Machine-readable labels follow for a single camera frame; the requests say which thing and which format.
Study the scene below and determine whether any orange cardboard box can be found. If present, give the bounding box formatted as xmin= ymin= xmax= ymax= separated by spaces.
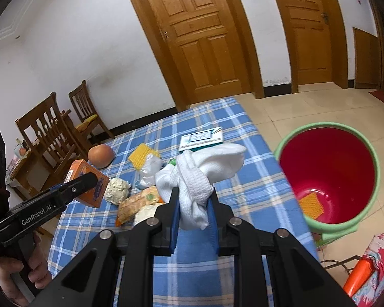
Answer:
xmin=66 ymin=159 xmax=110 ymax=209

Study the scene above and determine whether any orange yellow snack packet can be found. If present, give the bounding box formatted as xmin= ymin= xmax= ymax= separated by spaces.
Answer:
xmin=116 ymin=186 xmax=164 ymax=227

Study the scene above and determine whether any orange carrot toy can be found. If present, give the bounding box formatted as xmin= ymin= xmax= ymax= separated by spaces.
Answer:
xmin=342 ymin=257 xmax=374 ymax=297

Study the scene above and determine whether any round orange fruit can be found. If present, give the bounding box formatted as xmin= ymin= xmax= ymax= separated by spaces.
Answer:
xmin=88 ymin=144 xmax=115 ymax=169

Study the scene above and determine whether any thin metal frame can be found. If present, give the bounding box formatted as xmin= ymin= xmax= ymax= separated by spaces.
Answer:
xmin=320 ymin=255 xmax=362 ymax=282

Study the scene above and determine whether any blue plaid tablecloth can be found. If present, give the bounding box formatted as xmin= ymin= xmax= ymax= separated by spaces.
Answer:
xmin=49 ymin=96 xmax=319 ymax=307

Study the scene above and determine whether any teal and white box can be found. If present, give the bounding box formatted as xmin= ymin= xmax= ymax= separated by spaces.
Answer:
xmin=178 ymin=127 xmax=225 ymax=153

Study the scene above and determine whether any wooden panel door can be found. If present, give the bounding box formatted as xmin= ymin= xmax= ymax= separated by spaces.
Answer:
xmin=119 ymin=0 xmax=265 ymax=112
xmin=265 ymin=0 xmax=349 ymax=93

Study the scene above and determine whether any yellow waffle cloth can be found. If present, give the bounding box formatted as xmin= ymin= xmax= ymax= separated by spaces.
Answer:
xmin=128 ymin=143 xmax=161 ymax=170
xmin=299 ymin=193 xmax=325 ymax=220

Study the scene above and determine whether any person's left hand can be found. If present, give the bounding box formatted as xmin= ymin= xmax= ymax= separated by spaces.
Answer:
xmin=0 ymin=232 xmax=52 ymax=307

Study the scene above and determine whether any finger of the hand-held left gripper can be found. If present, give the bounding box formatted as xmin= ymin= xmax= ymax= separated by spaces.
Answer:
xmin=49 ymin=172 xmax=98 ymax=209

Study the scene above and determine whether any red floral cushion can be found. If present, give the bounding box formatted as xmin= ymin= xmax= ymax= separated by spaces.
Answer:
xmin=352 ymin=232 xmax=384 ymax=307

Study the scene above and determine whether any red bucket with green rim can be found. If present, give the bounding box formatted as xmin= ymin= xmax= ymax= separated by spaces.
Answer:
xmin=273 ymin=122 xmax=381 ymax=241

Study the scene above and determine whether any white plastic bag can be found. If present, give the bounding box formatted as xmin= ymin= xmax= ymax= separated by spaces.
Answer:
xmin=137 ymin=153 xmax=163 ymax=190

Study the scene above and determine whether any wooden side table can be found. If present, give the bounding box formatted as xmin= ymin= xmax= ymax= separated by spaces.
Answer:
xmin=6 ymin=142 xmax=53 ymax=200

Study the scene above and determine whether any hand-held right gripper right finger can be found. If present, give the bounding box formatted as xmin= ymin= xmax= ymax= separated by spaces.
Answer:
xmin=207 ymin=190 xmax=356 ymax=307

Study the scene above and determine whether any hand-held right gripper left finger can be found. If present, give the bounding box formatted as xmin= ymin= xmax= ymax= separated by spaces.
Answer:
xmin=29 ymin=186 xmax=181 ymax=307

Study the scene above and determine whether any wooden wall panel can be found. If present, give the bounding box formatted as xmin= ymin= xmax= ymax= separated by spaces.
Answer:
xmin=353 ymin=27 xmax=383 ymax=90

